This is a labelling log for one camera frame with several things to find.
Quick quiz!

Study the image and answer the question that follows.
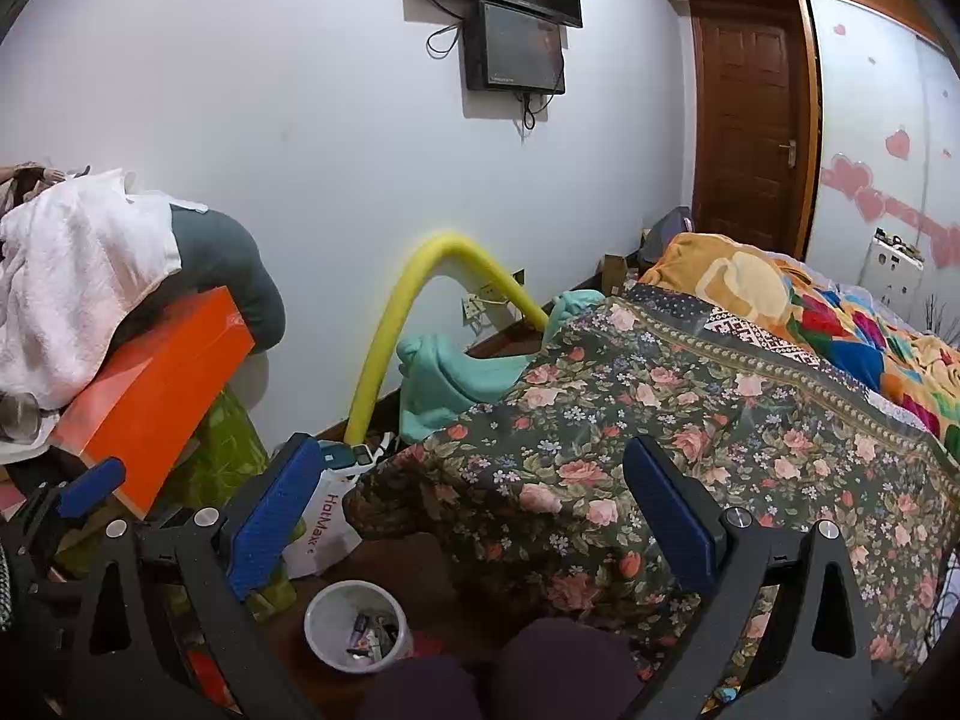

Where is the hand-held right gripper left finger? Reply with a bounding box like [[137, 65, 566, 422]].
[[67, 431, 331, 720]]

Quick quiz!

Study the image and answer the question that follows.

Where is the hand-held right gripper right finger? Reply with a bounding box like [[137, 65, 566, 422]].
[[622, 435, 912, 720]]

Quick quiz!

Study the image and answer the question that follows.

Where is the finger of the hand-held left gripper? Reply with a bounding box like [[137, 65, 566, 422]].
[[13, 456, 128, 597]]

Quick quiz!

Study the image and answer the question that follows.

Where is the white plastic cup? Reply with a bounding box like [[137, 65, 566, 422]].
[[303, 579, 415, 675]]

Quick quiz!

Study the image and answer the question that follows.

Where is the white plastic bag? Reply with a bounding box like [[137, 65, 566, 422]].
[[280, 438, 396, 580]]

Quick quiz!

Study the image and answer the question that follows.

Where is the green patterned bag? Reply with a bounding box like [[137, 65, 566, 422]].
[[161, 382, 295, 617]]

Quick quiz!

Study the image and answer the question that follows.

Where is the dark floral blanket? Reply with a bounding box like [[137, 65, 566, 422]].
[[345, 281, 960, 700]]

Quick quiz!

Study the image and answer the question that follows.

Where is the steel tumbler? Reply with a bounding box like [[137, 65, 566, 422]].
[[0, 390, 44, 446]]

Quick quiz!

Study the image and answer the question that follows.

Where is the orange box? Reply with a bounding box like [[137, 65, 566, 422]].
[[48, 285, 258, 521]]

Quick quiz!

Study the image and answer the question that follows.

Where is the person's right leg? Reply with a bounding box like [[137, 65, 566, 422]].
[[486, 618, 647, 720]]

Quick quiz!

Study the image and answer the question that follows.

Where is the person's leg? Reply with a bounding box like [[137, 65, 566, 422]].
[[358, 652, 487, 720], [486, 618, 647, 720]]

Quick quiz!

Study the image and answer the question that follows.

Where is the white towel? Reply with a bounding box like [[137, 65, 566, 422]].
[[0, 168, 212, 415]]

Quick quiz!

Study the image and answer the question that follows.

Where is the teal cloth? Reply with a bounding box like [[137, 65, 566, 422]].
[[395, 288, 605, 446]]

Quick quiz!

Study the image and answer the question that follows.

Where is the person's left leg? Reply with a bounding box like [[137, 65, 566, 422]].
[[358, 652, 487, 720]]

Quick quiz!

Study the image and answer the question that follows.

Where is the yellow foam tube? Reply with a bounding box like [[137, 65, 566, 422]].
[[343, 231, 551, 448]]

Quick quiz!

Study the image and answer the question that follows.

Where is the grey cushion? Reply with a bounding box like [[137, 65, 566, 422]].
[[111, 202, 287, 359]]

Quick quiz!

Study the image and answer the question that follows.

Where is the small cardboard box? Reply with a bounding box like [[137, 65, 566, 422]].
[[598, 253, 635, 295]]

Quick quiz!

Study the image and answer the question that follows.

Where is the colourful orange plush blanket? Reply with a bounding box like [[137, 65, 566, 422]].
[[637, 231, 960, 464]]

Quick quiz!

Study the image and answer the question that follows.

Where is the dark bag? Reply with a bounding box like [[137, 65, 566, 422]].
[[637, 206, 696, 272]]

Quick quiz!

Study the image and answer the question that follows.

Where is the white perforated stand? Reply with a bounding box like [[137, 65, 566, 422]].
[[870, 229, 925, 320]]

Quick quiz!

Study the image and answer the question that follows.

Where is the brown wooden door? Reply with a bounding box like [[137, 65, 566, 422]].
[[688, 9, 809, 257]]

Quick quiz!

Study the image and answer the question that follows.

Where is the white wardrobe with heart stickers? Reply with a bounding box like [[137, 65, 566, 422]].
[[640, 0, 960, 342]]

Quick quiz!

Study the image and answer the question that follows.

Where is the wall socket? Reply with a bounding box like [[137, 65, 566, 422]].
[[458, 283, 512, 332]]

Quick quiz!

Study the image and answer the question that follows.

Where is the black monitor cable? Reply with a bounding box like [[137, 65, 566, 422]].
[[516, 90, 554, 134]]

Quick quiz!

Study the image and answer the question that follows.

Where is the small black wall monitor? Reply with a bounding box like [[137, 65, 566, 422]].
[[463, 0, 568, 97]]

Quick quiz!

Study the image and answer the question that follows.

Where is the black television cable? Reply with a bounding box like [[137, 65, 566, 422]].
[[426, 21, 467, 59]]

